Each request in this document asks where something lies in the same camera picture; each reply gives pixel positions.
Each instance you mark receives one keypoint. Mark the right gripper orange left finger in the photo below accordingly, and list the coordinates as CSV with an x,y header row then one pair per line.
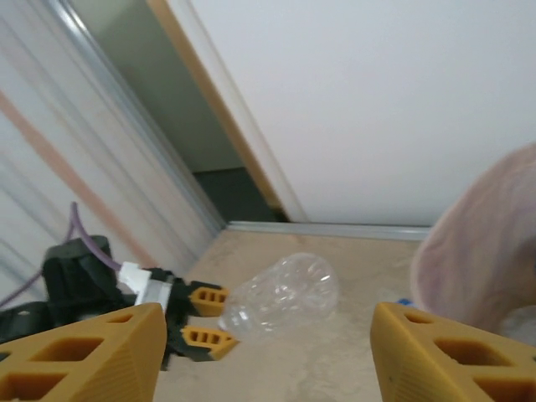
x,y
84,364

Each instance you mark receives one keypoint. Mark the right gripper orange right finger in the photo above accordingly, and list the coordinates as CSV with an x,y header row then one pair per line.
x,y
439,364

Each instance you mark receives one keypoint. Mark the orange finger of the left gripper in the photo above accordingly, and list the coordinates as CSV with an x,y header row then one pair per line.
x,y
209,343
209,299

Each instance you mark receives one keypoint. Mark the small clear bottle blue label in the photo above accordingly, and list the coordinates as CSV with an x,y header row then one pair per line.
x,y
404,301

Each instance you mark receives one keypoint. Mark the large clear bottle no label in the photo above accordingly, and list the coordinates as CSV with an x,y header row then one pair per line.
x,y
293,289

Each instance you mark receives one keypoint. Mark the corrugated metal side panel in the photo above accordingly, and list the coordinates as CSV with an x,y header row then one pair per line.
x,y
63,125

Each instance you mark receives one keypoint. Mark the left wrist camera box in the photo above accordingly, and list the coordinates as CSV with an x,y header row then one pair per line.
x,y
146,287

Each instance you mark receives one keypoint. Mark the aluminium table end rail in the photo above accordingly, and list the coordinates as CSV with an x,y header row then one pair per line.
x,y
335,230

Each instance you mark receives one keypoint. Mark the white and tan door frame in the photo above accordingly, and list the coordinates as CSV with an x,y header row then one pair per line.
x,y
243,121

